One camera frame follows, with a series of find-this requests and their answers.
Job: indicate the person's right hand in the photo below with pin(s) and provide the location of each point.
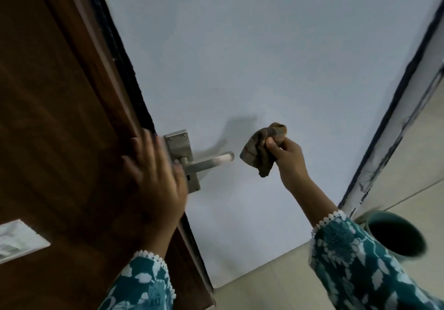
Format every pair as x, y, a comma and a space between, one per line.
289, 164

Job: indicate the person's left hand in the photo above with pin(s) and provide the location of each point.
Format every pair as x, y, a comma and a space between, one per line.
158, 195

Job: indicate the person's left middle finger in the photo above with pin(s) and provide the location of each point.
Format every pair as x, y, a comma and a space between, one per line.
150, 143

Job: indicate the person's right thumb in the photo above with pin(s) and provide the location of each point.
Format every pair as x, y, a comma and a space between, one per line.
274, 146

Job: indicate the person's left little finger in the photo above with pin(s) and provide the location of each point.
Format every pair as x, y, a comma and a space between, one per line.
130, 167

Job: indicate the person's left thumb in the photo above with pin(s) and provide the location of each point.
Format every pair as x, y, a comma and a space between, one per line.
182, 181

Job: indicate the brown striped cleaning cloth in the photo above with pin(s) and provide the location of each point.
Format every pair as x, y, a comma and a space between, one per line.
258, 150

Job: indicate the brown wooden door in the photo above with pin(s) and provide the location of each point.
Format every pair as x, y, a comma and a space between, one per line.
62, 119

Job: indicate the person's left forearm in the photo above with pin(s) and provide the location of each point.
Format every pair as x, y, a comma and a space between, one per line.
145, 282

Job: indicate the person's right forearm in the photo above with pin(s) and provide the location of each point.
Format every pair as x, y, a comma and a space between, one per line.
347, 250

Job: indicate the white paper label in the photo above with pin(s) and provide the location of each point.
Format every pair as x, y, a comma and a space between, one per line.
17, 240

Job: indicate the teal plastic bucket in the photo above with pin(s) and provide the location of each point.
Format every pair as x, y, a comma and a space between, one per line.
395, 235

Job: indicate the white door frame black edge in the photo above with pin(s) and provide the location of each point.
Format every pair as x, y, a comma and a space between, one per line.
399, 112

